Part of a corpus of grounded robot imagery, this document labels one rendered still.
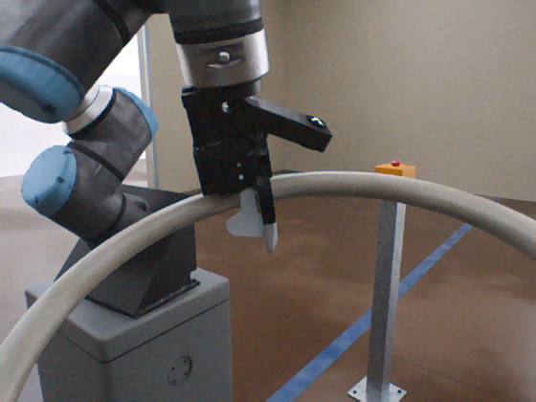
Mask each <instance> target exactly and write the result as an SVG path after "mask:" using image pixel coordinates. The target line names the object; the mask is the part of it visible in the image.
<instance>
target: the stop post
mask: <svg viewBox="0 0 536 402"><path fill-rule="evenodd" d="M375 173H380V174H388V175H394V176H401V177H406V178H412V179H414V174H415V167H413V166H404V165H401V166H392V165H391V164H386V165H383V166H378V167H376V168H375ZM405 208H406V205H405V204H401V203H396V202H391V201H387V200H380V199H379V212H378V224H377V237H376V261H375V275H374V287H373V300H372V312H371V325H370V338H369V351H368V375H367V376H366V377H365V378H364V379H363V380H362V381H360V382H359V383H357V385H356V386H355V387H354V388H353V389H352V390H351V391H349V392H348V393H347V394H348V395H350V396H351V397H353V398H355V399H356V400H357V401H359V402H399V401H401V399H402V398H403V397H404V396H405V394H406V393H407V392H406V391H405V390H401V389H399V388H397V387H396V386H394V385H393V384H391V383H390V380H391V360H392V350H393V340H394V330H395V320H396V310H397V299H398V289H399V280H400V262H401V248H402V238H403V228H404V218H405Z"/></svg>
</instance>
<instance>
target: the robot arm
mask: <svg viewBox="0 0 536 402"><path fill-rule="evenodd" d="M167 13H168V16H169V19H170V27H171V30H172V33H173V37H174V40H175V44H176V48H177V52H178V56H179V58H180V61H179V62H180V66H181V70H182V74H183V78H184V81H185V84H187V85H188V86H185V87H182V93H181V100H182V103H183V106H184V108H186V110H187V114H188V121H189V125H190V132H191V136H192V139H193V141H192V146H193V158H194V162H195V165H196V168H197V172H198V180H199V183H200V187H201V190H202V193H203V196H205V195H211V194H215V193H220V195H222V194H227V193H237V189H238V188H243V187H248V186H252V185H253V181H255V180H256V186H257V188H256V189H254V188H248V189H246V190H244V191H243V192H242V193H241V194H240V195H239V201H240V210H239V212H238V213H237V214H236V215H234V216H233V217H232V218H230V219H229V220H228V221H226V230H227V232H228V233H229V234H230V235H243V236H259V237H264V238H266V244H267V253H272V252H273V250H274V249H275V246H276V244H277V241H278V229H277V220H276V214H275V207H274V200H273V193H272V189H271V183H270V178H272V169H271V164H270V157H269V152H268V147H267V140H266V139H267V136H268V134H270V135H273V136H276V137H279V138H281V139H285V140H288V141H291V142H293V143H295V144H298V145H300V146H303V147H305V148H307V149H309V150H315V151H318V152H324V151H325V149H326V147H327V145H328V144H329V142H330V140H331V139H332V137H333V135H332V133H331V132H330V131H329V129H328V128H327V126H326V123H324V121H322V120H321V119H319V118H317V117H315V116H312V115H309V114H307V115H305V114H301V113H299V112H296V111H295V110H292V109H289V108H287V107H284V106H282V105H280V104H278V103H275V102H273V101H268V100H265V99H263V98H260V97H258V96H255V94H257V93H258V92H260V91H261V90H262V88H263V87H262V80H261V77H263V76H264V75H266V74H267V73H268V69H269V66H268V53H267V45H266V38H265V31H264V28H263V22H262V14H261V7H260V1H259V0H0V102H1V103H2V104H5V105H6V106H7V107H9V108H10V109H11V110H13V111H17V112H19V113H21V114H22V115H23V116H25V117H27V118H30V119H32V120H34V121H36V122H39V123H45V124H57V123H61V125H62V131H63V133H64V134H66V135H67V136H69V137H70V138H71V140H70V141H69V143H68V144H67V145H66V146H64V145H53V146H52V148H46V149H44V150H43V151H41V153H40V154H39V155H38V156H37V157H36V158H35V159H34V160H33V161H32V162H31V166H30V168H29V169H28V170H27V171H26V173H25V175H24V177H23V180H22V184H21V193H22V197H23V199H24V201H25V202H26V203H27V204H28V205H29V206H30V207H31V208H34V209H35V210H37V212H38V213H40V215H42V216H45V217H47V218H48V219H51V220H52V221H54V222H55V223H56V224H58V225H60V227H62V228H64V229H65V230H67V231H69V232H71V233H73V234H74V235H77V236H78V237H80V238H81V239H82V240H84V242H85V243H86V244H87V245H88V247H89V248H90V250H91V251H93V250H94V249H95V248H97V247H98V246H100V245H102V244H103V242H105V241H106V240H108V239H109V238H111V237H113V236H114V235H115V234H117V233H120V232H122V231H123V230H125V229H126V228H127V227H129V226H131V225H133V224H134V223H136V222H137V221H139V220H143V219H144V218H146V217H148V216H149V215H151V214H153V210H152V208H151V207H150V206H149V205H148V203H147V202H146V201H145V200H144V199H143V198H141V197H139V196H136V195H133V194H126V193H123V192H121V191H120V190H119V189H118V187H119V186H120V185H121V183H122V182H123V181H124V180H125V177H126V176H127V174H128V173H129V171H130V170H131V169H133V168H134V166H135V165H136V163H137V161H138V159H139V158H140V156H142V155H143V153H144V152H145V150H146V149H147V147H148V146H149V145H150V143H151V141H152V139H153V137H154V135H155V133H156V132H157V130H158V121H157V118H156V117H155V115H154V114H153V112H152V110H151V109H150V107H149V106H147V105H146V104H145V103H144V102H143V101H142V100H141V98H140V97H139V96H136V95H135V94H133V93H132V92H130V91H129V92H128V91H127V90H126V88H123V87H121V86H113V87H110V86H109V85H108V84H96V82H97V81H98V80H99V78H100V77H101V76H102V75H103V73H104V72H105V71H106V70H107V68H108V67H109V66H110V64H111V63H112V62H113V61H114V60H115V58H116V57H117V56H118V55H119V53H121V52H122V51H123V48H124V47H125V46H126V45H127V44H128V43H129V42H130V41H131V40H132V39H133V38H134V37H135V34H136V33H137V32H138V30H139V29H141V28H142V26H143V25H144V24H145V22H146V21H147V19H148V18H149V17H151V16H152V15H154V14H167ZM223 102H226V103H227V105H226V104H223ZM267 133H268V134H267ZM202 146H203V148H201V147H202ZM197 148H199V149H197ZM255 194H257V199H258V204H256V199H255ZM257 208H259V211H258V210H257Z"/></svg>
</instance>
